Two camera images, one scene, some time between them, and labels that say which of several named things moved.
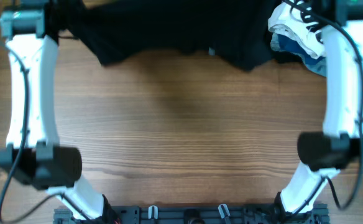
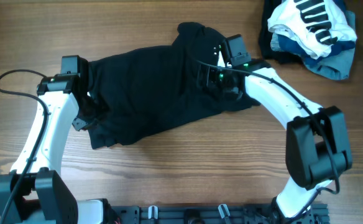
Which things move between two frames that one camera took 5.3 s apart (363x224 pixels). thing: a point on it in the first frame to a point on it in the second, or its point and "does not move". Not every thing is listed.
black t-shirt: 236,31 to 131,93
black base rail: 199,214 does not move
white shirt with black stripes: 298,18 does not move
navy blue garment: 289,45 does not move
